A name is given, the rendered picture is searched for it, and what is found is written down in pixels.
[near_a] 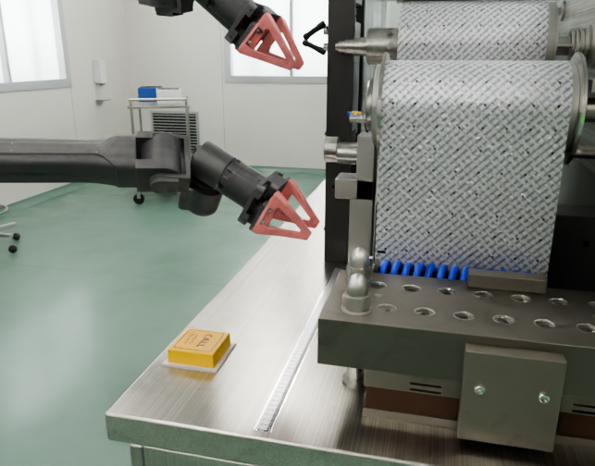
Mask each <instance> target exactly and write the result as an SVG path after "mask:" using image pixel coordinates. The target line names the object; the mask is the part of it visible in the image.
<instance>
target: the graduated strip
mask: <svg viewBox="0 0 595 466"><path fill-rule="evenodd" d="M340 270H345V268H334V270H333V272H332V274H331V276H330V278H329V280H328V283H327V285H326V286H325V288H324V290H323V292H322V294H321V296H320V298H319V300H318V302H317V304H316V307H315V309H314V310H313V312H312V314H311V315H310V317H309V319H308V321H307V323H306V325H305V327H304V330H303V332H302V334H301V335H300V337H299V339H298V341H297V343H296V345H295V347H294V349H293V351H292V353H291V356H290V358H289V359H288V361H287V363H286V365H285V367H284V369H283V371H282V373H281V375H280V377H279V380H278V382H277V383H276V385H275V387H274V389H273V391H272V393H271V395H270V397H269V399H268V401H267V404H266V406H265V407H264V409H263V411H262V413H261V415H260V417H259V419H258V421H257V423H256V425H255V427H254V430H256V431H263V432H269V433H271V432H272V430H273V427H274V425H275V423H276V421H277V419H278V417H279V414H280V412H281V410H282V407H283V405H284V403H285V401H286V398H287V397H288V395H289V393H290V391H291V387H292V385H293V383H294V380H295V378H296V376H297V374H298V373H299V370H300V368H301V366H302V364H303V362H304V358H305V356H306V354H307V351H308V350H309V348H310V346H311V344H312V341H313V339H314V337H315V335H316V331H317V318H318V316H319V315H320V313H321V311H322V309H323V307H324V304H325V302H326V300H327V298H328V295H329V293H330V292H331V289H332V287H333V285H334V283H335V281H336V279H337V277H338V275H339V272H340Z"/></svg>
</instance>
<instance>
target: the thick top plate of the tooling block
mask: <svg viewBox="0 0 595 466"><path fill-rule="evenodd" d="M346 275H347V270H340V272H339V275H338V277H337V279H336V281H335V283H334V285H333V287H332V289H331V292H330V293H329V295H328V298H327V300H326V302H325V304H324V307H323V309H322V311H321V313H320V315H319V316H318V318H317V363H319V364H326V365H334V366H341V367H349V368H356V369H364V370H371V371H378V372H385V373H393V374H407V375H414V376H422V377H429V378H436V379H443V380H451V381H458V382H461V381H462V371H463V363H464V354H465V343H471V344H479V345H488V346H496V347H505V348H513V349H521V350H537V351H546V352H554V353H562V354H563V355H564V357H565V359H566V362H567V366H566V372H565V378H564V388H563V394H562V395H567V396H575V397H582V398H590V399H595V292H593V291H583V290H572V289H561V288H546V292H545V294H542V293H532V292H522V291H511V290H501V289H491V288H470V287H469V286H468V285H467V281H466V280H456V279H445V278H435V277H423V276H403V275H393V274H382V273H372V275H371V276H372V281H371V282H370V283H368V292H369V293H370V294H371V304H370V306H371V307H372V311H371V313H369V314H366V315H349V314H347V313H344V312H343V311H342V310H341V305H342V293H343V291H345V289H346V282H347V281H346V280H345V277H346Z"/></svg>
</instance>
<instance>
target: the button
mask: <svg viewBox="0 0 595 466"><path fill-rule="evenodd" d="M229 347H230V333H228V332H219V331H212V330H203V329H196V328H187V329H186V330H185V331H184V332H183V333H182V334H181V335H180V336H179V337H178V339H177V340H176V341H175V342H174V343H173V344H172V345H171V346H170V347H169V348H168V350H167V355H168V362H172V363H178V364H186V365H192V366H199V367H206V368H213V369H214V368H215V367H216V365H217V364H218V362H219V361H220V360H221V358H222V357H223V355H224V354H225V353H226V351H227V350H228V349H229Z"/></svg>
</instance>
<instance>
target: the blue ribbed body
mask: <svg viewBox="0 0 595 466"><path fill-rule="evenodd" d="M468 268H470V267H469V266H465V267H464V268H463V271H462V273H460V269H459V266H458V265H453V266H452V267H451V270H450V272H449V271H448V266H447V265H446V264H441V265H440V267H439V270H438V271H437V267H436V265H435V264H433V263H430V264H429V265H428V267H427V270H426V267H425V265H424V264H423V263H421V262H419V263H417V264H416V266H415V267H414V264H413V263H412V262H410V261H408V262H406V263H405V264H404V266H403V264H402V262H401V261H398V260H396V261H395V262H394V263H393V264H392V265H391V262H390V260H384V261H383V262H382V263H381V265H380V267H379V268H378V272H379V273H382V274H393V275H403V276H423V277H435V278H445V279H456V280H466V281H467V273H468Z"/></svg>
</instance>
